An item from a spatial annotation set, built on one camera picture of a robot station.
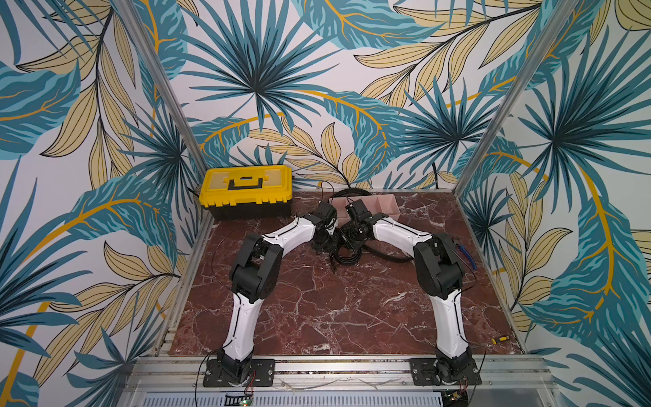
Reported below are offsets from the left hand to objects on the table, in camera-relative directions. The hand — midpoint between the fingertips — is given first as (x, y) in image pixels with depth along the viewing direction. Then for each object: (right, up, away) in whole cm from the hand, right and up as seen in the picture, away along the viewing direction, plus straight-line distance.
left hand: (335, 250), depth 96 cm
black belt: (+5, -4, -3) cm, 6 cm away
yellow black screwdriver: (+52, -26, -16) cm, 60 cm away
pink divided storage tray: (+18, +19, +16) cm, 31 cm away
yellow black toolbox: (-34, +22, +2) cm, 41 cm away
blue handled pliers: (+52, -2, +2) cm, 52 cm away
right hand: (+1, +5, +3) cm, 6 cm away
